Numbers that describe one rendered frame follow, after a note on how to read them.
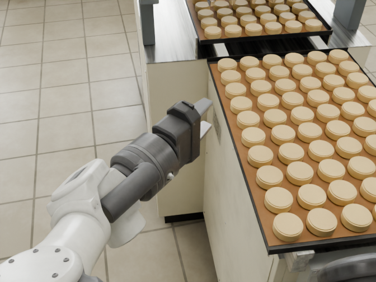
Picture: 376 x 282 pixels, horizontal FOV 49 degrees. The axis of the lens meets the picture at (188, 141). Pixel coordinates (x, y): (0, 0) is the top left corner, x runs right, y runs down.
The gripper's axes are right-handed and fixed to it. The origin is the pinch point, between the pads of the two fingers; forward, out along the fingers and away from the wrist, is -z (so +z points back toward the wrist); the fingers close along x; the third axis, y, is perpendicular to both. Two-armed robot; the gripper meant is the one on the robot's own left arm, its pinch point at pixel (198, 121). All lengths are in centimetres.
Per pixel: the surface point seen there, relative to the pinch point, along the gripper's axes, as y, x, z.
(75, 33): 205, -102, -126
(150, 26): 47, -12, -39
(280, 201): -17.5, -10.7, -1.4
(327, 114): -14.2, -10.5, -29.6
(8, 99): 175, -102, -47
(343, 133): -19.3, -10.5, -25.7
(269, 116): -4.2, -10.5, -21.4
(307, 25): 8, -11, -67
